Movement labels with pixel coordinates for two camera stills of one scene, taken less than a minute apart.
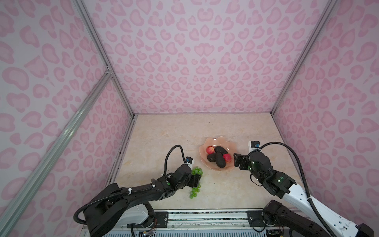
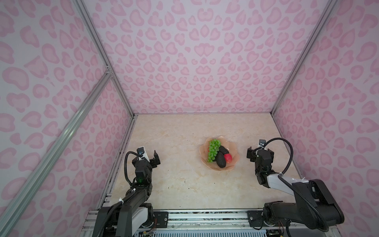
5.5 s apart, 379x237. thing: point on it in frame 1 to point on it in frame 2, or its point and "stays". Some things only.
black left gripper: x=195 y=179 to x=156 y=161
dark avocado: x=220 y=160 stays
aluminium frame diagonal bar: x=15 y=206 stays
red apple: x=227 y=157 stays
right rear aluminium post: x=298 y=71 stays
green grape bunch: x=196 y=170 to x=214 y=147
